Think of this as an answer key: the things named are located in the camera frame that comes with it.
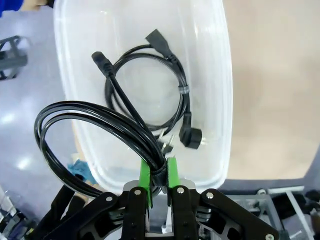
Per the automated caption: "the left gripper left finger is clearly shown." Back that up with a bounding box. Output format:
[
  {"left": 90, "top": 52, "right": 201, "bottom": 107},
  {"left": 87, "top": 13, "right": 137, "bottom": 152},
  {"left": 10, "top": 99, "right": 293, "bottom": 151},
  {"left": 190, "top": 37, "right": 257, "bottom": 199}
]
[{"left": 42, "top": 159, "right": 154, "bottom": 240}]

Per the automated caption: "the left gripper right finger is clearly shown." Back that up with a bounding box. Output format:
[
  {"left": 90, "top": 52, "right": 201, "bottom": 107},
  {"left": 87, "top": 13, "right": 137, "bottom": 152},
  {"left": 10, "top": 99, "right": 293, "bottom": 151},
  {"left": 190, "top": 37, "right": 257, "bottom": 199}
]
[{"left": 167, "top": 156, "right": 280, "bottom": 240}]

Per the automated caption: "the black power cable grey tie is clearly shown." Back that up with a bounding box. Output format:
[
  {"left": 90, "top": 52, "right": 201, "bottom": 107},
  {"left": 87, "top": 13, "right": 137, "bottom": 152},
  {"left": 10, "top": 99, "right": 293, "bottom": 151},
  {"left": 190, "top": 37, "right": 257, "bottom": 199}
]
[{"left": 103, "top": 28, "right": 208, "bottom": 151}]

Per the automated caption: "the black power cable velcro strap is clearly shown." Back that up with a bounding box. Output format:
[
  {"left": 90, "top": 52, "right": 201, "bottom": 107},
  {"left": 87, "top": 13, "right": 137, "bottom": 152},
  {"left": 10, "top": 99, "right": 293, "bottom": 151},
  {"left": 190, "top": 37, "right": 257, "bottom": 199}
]
[{"left": 34, "top": 50, "right": 177, "bottom": 200}]

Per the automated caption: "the blue rag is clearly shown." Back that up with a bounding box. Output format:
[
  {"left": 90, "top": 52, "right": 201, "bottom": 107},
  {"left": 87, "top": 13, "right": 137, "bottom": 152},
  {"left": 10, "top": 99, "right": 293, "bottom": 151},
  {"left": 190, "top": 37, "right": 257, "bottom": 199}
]
[{"left": 67, "top": 159, "right": 97, "bottom": 186}]

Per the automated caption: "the clear plastic storage container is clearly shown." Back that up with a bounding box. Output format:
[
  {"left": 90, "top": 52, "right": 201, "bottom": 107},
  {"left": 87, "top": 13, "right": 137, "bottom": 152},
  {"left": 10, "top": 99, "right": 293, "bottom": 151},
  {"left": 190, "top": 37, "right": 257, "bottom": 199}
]
[{"left": 53, "top": 0, "right": 234, "bottom": 198}]

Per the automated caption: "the dark grey metal stool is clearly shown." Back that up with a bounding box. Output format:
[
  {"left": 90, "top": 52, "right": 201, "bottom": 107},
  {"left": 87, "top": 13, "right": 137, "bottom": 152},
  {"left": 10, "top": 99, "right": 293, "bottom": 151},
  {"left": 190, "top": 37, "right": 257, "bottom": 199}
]
[{"left": 0, "top": 35, "right": 29, "bottom": 81}]

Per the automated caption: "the person in blue hoodie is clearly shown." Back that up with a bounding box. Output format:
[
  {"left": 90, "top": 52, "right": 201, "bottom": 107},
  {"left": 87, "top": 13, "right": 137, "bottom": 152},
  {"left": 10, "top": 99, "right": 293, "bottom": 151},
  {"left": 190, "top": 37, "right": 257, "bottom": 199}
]
[{"left": 0, "top": 0, "right": 26, "bottom": 18}]

